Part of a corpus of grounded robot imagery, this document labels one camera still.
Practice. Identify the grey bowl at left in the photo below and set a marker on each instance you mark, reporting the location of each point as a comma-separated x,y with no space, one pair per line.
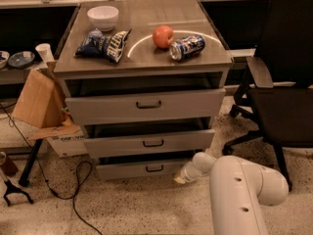
4,57

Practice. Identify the black office chair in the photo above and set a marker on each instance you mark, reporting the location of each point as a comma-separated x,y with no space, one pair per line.
276,91

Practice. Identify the black stand leg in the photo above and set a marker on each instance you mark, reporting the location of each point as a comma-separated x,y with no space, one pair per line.
24,182

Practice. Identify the white printed cardboard box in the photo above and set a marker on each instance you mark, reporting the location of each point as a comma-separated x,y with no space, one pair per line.
68,145

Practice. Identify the black tripod foot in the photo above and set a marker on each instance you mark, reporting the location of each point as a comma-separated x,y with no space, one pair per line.
12,189

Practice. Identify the blue chip bag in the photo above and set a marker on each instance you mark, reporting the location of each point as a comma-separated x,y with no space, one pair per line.
109,47

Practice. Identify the brown cardboard box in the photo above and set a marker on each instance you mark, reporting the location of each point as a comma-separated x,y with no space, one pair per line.
41,105

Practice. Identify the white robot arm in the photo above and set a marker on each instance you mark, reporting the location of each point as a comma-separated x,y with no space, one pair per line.
238,188

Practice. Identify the grey bottom drawer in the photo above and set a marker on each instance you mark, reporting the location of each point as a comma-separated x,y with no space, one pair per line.
122,167

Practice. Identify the grey drawer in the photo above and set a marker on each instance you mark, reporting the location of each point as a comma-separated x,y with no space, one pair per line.
151,137
122,167
131,99

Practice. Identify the blue soda can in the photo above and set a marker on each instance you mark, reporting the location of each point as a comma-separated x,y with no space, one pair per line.
186,47

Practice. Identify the white paper cup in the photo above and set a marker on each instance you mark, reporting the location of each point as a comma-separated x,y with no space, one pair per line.
44,51

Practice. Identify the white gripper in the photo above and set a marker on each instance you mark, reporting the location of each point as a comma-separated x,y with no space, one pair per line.
187,174

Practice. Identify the grey drawer cabinet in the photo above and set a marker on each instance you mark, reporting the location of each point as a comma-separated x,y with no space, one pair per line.
141,58

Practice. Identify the red apple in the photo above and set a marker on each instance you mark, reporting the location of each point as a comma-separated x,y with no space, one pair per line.
163,36

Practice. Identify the white bowl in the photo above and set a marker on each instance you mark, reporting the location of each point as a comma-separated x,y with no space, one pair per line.
103,18

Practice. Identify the grey top drawer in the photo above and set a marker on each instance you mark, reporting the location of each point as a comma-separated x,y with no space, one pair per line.
131,99

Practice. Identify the dark blue plate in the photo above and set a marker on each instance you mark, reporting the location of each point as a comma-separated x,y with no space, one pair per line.
21,60

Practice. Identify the grey middle drawer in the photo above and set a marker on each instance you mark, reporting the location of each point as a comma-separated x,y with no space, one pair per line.
151,137

